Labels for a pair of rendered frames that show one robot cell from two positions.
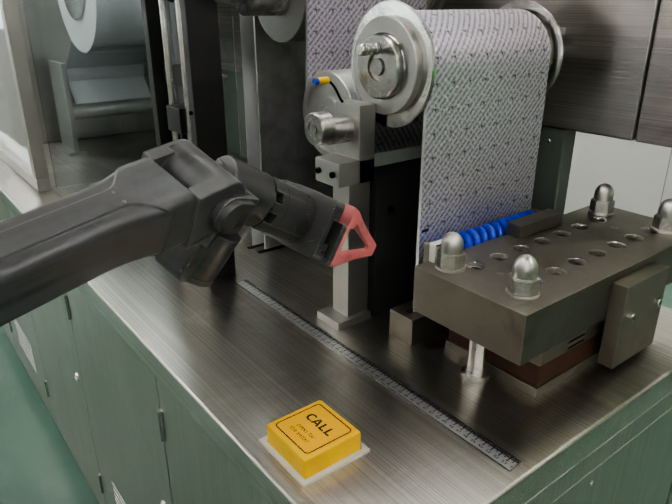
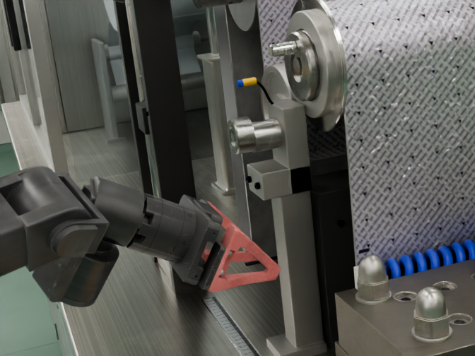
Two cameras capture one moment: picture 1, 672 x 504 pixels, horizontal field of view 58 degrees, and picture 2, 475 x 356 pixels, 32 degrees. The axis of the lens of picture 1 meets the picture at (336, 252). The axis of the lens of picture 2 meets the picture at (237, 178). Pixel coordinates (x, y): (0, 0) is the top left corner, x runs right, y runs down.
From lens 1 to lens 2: 0.33 m
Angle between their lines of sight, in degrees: 21
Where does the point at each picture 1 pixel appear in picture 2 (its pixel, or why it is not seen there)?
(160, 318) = (106, 335)
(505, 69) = (464, 56)
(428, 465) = not seen: outside the picture
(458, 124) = (397, 126)
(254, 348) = not seen: outside the picture
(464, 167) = (415, 175)
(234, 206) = (67, 232)
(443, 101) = (370, 102)
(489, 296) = (389, 335)
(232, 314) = (179, 336)
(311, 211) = (189, 232)
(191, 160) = (35, 187)
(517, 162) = not seen: outside the picture
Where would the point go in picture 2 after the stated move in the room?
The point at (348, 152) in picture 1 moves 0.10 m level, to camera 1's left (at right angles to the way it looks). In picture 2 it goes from (280, 159) to (200, 159)
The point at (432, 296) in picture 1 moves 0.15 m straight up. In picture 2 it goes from (349, 330) to (338, 188)
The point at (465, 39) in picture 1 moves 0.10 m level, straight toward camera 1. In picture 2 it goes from (396, 30) to (358, 46)
